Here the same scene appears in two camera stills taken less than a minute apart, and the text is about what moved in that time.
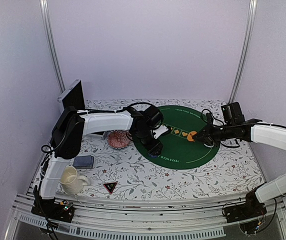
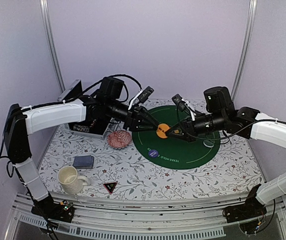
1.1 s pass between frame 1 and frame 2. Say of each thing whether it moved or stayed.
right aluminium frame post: stayed
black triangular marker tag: stayed
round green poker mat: stayed
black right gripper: moved
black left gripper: moved
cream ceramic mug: stayed
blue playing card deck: stayed
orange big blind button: moved
